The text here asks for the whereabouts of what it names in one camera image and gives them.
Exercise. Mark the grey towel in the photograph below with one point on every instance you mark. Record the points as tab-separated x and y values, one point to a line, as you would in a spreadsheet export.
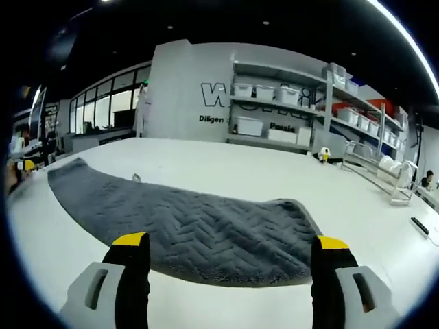
192	229

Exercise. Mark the person's left hand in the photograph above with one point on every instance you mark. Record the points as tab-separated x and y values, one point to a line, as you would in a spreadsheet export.
14	178

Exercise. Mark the computer monitor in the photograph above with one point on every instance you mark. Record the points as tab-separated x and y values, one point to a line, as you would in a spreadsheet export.
37	109

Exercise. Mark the grey counter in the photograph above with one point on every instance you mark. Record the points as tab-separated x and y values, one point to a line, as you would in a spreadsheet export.
99	137

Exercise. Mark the small clear object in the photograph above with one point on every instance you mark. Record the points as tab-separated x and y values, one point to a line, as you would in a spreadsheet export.
136	177

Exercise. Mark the white power strip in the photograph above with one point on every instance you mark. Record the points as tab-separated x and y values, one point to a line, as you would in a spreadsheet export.
420	227

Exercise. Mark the metal dish rack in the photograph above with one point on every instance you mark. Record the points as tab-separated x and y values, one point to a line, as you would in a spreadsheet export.
377	171

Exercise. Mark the spare hand-held gripper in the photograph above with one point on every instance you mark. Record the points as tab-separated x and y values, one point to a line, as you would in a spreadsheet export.
324	155

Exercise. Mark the white hanging coat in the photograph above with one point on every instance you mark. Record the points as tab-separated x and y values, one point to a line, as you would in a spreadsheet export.
143	111

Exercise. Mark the white plates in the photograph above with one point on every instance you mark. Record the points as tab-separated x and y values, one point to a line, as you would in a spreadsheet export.
392	168

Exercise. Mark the row of white storage bins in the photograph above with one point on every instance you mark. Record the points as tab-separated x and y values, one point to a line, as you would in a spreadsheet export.
308	106

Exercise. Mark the grey metal shelf unit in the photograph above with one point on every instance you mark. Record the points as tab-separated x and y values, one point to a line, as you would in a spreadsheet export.
326	103

